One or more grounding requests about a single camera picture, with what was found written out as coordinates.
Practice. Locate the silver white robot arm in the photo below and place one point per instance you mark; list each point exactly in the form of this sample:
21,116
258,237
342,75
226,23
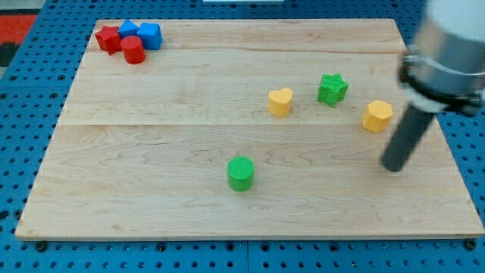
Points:
442,70

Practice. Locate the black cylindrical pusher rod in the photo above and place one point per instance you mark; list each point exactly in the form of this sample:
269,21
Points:
412,126

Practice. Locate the blue cube block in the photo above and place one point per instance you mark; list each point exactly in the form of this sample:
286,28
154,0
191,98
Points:
151,36

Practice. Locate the red cylinder block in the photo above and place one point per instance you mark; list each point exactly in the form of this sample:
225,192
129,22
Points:
133,50

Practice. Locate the yellow hexagon block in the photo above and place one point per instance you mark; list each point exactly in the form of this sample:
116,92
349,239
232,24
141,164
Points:
377,116

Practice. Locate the blue triangle block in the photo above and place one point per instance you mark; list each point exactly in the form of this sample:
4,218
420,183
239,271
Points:
128,28

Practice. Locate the light wooden board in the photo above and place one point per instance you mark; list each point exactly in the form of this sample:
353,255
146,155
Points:
140,152

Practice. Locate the green star block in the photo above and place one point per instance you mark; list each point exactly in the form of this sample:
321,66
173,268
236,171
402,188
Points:
332,89

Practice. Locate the red star block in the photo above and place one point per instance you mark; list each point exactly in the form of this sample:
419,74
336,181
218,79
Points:
109,39

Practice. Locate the yellow heart block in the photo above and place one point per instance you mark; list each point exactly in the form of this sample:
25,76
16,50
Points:
279,102

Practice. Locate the green cylinder block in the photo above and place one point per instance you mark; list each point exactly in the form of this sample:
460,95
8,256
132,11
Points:
240,171

